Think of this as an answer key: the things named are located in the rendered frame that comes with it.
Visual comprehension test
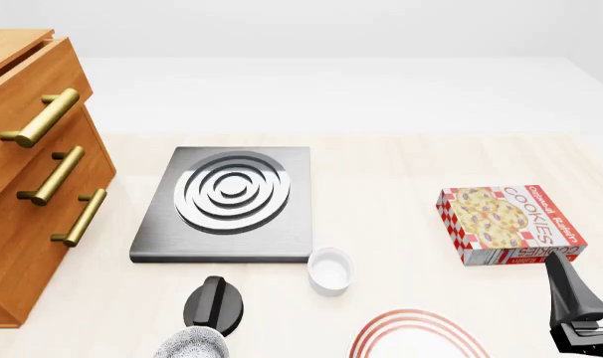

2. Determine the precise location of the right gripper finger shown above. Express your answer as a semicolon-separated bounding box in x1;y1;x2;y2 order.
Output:
544;250;603;330

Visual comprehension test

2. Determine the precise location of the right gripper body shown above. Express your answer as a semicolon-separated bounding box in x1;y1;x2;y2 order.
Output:
549;322;603;355

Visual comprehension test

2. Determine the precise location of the white plate with red rings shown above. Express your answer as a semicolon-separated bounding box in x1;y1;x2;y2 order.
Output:
346;307;493;358

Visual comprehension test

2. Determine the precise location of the small white bowl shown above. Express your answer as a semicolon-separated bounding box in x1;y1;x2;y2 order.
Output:
306;246;356;298

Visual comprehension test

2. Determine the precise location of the grey patterned bowl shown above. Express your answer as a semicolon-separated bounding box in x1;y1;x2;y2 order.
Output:
152;325;232;358

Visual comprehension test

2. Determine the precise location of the flat stove plate with rings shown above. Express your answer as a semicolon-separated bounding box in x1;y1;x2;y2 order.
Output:
128;145;314;266

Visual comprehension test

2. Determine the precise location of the wooden cabinet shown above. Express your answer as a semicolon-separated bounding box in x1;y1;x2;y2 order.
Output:
0;28;117;329

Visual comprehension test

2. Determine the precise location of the red white cookie box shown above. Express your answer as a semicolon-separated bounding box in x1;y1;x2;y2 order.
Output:
435;183;590;268

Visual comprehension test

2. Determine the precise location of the round black stove knob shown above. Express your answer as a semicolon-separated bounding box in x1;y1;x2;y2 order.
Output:
182;274;246;337

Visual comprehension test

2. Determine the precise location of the wooden lowest drawer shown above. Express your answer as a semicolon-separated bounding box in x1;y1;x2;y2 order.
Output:
0;137;117;326

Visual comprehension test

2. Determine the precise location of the wooden middle drawer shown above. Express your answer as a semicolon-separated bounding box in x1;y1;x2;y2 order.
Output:
0;104;102;295

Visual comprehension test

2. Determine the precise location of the wooden drawer pulled open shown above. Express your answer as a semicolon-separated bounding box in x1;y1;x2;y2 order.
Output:
0;36;95;211

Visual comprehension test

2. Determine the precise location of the small brass drawer handle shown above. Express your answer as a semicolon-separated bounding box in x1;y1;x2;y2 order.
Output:
50;188;108;249

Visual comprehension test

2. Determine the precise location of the medium brass drawer handle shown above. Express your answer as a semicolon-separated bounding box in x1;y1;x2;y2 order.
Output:
16;145;87;208

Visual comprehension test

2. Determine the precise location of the large brass drawer handle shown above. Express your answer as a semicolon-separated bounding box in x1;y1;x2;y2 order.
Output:
0;87;81;149

